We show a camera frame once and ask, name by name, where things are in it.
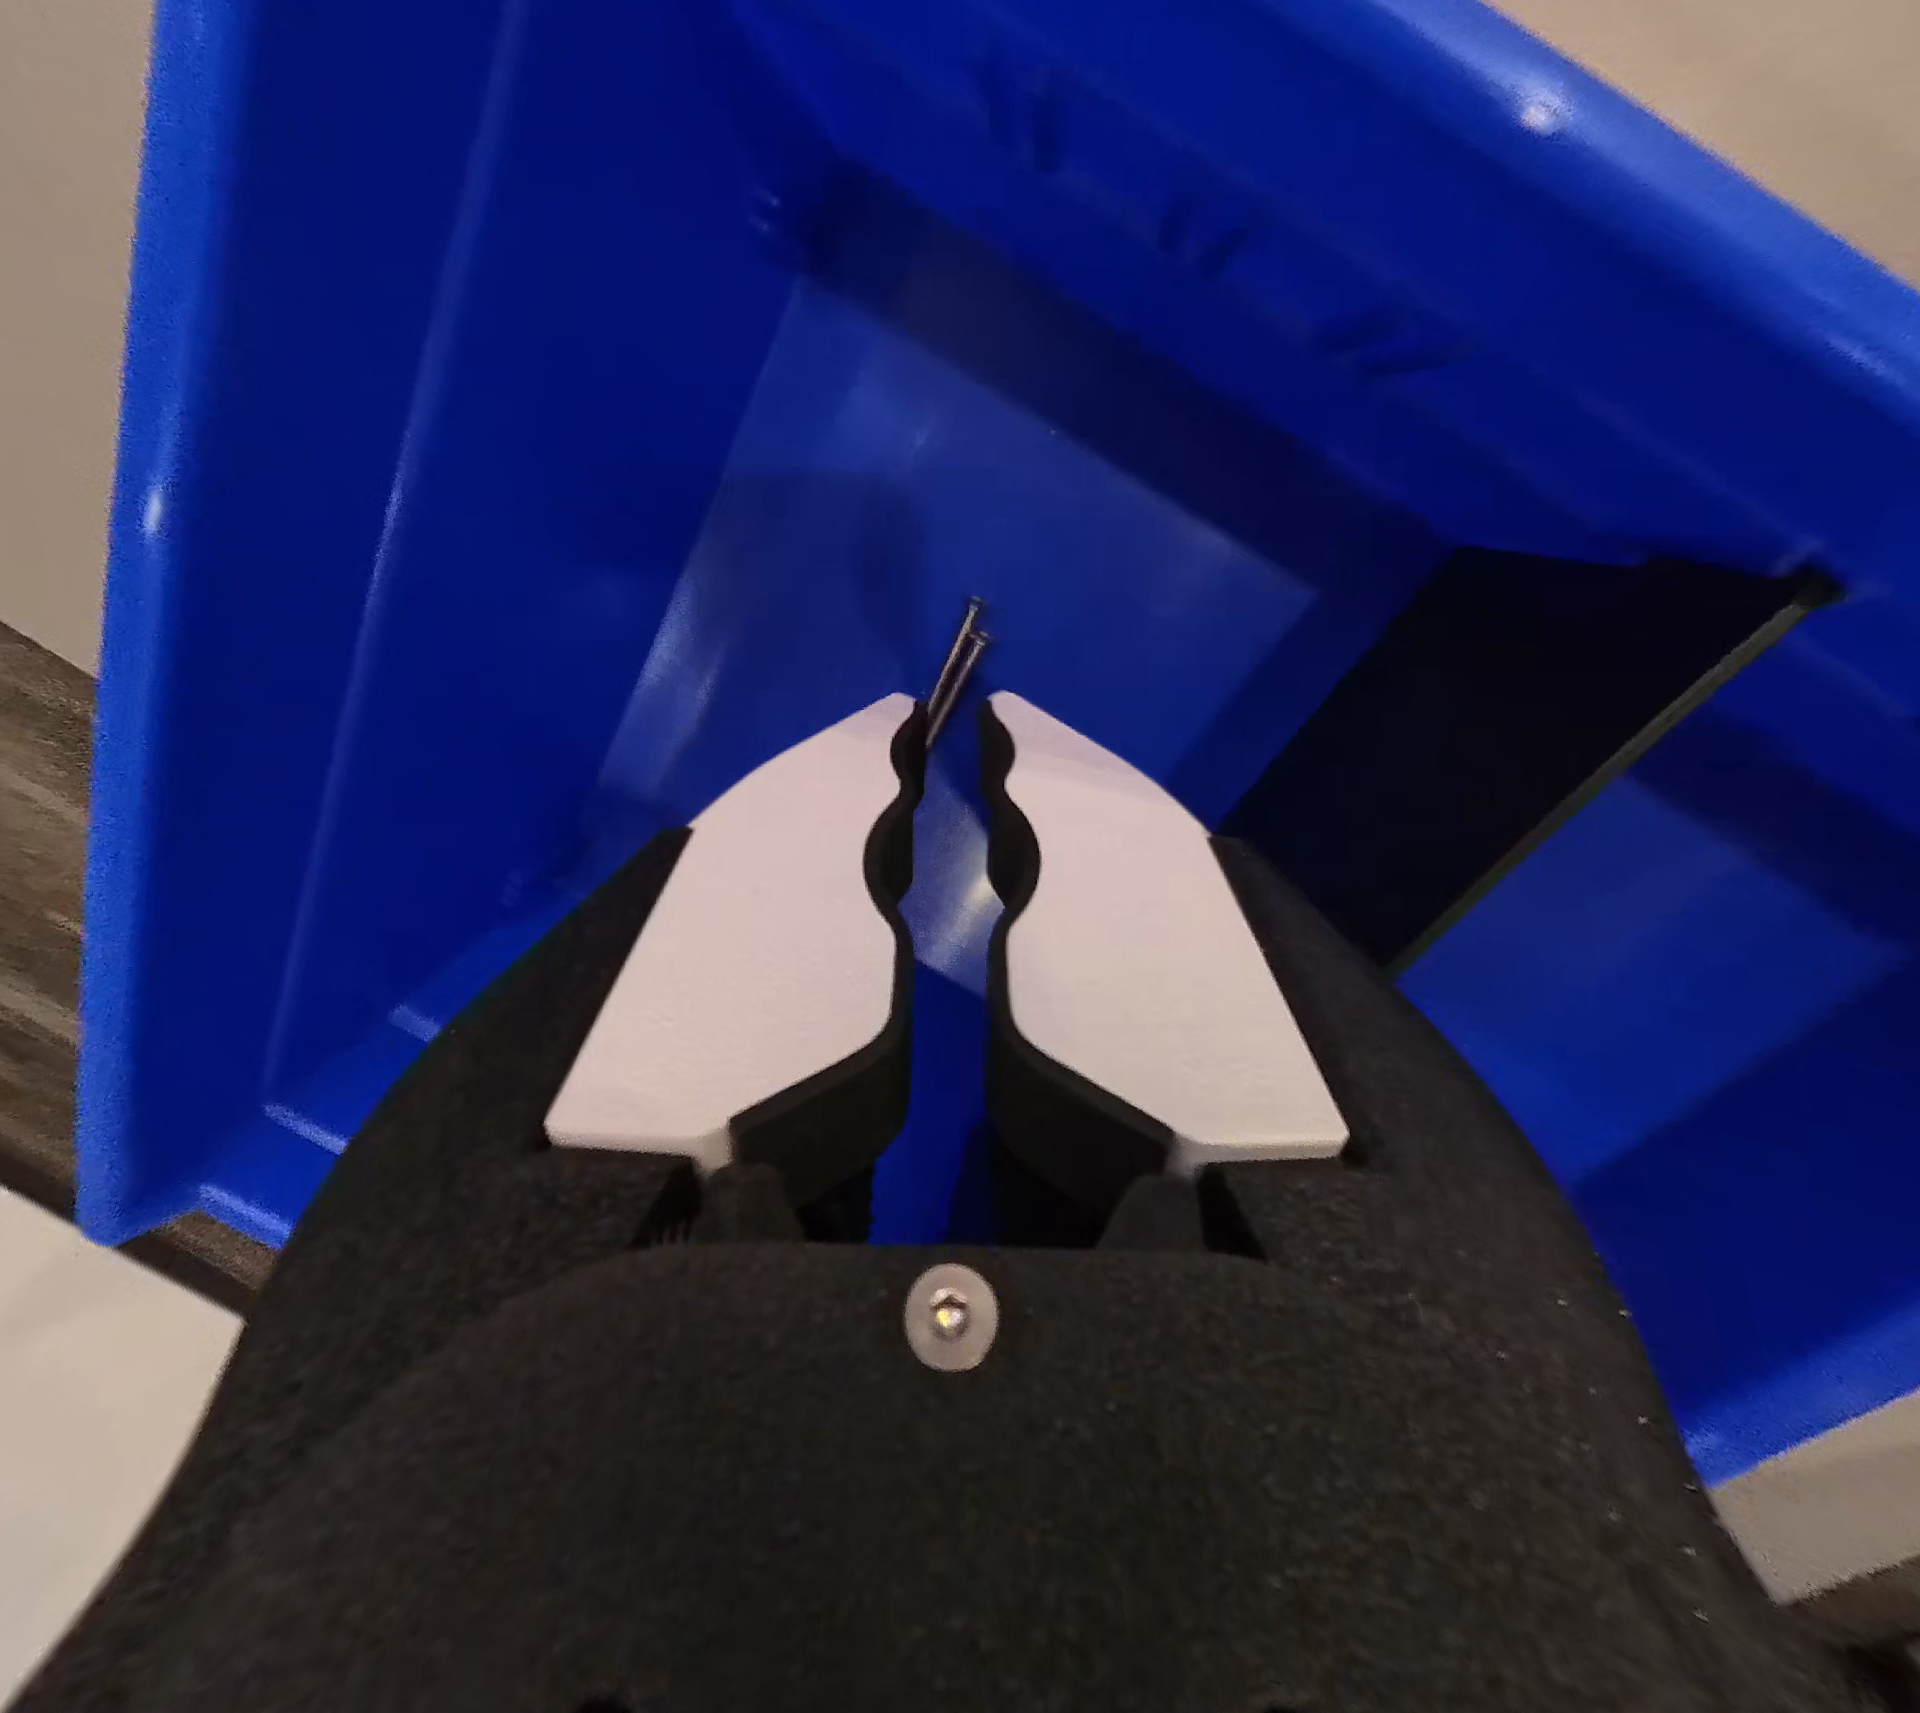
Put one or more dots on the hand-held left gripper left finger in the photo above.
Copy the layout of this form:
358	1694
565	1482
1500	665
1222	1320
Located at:
752	935

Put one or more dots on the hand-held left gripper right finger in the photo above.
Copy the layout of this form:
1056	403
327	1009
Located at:
1170	949

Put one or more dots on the thin metal screw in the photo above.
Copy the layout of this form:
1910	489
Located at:
965	637
952	694

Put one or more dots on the blue plastic bin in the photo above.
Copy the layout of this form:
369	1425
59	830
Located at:
450	393

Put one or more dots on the black bin divider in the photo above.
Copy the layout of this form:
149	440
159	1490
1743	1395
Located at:
1502	725

